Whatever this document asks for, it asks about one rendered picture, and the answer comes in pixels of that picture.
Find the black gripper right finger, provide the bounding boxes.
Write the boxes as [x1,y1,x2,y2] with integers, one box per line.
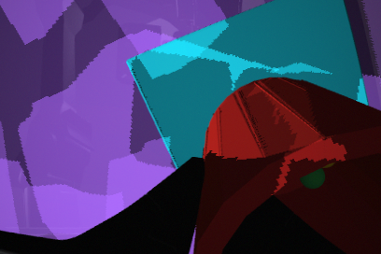
[221,194,346,254]

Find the red cup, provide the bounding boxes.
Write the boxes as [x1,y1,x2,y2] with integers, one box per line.
[193,78,381,254]

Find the green ball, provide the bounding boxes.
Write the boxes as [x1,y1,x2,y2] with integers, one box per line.
[300,167,325,190]

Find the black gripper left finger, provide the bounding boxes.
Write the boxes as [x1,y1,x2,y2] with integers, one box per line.
[0,157,205,254]

